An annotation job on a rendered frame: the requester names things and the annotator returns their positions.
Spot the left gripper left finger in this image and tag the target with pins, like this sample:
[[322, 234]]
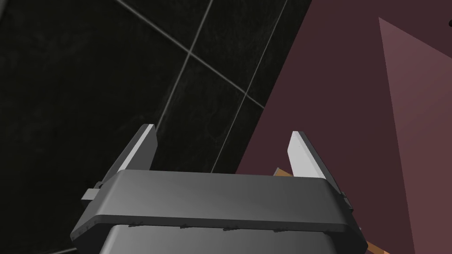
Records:
[[141, 150]]

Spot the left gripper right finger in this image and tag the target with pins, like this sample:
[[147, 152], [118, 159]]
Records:
[[305, 158]]

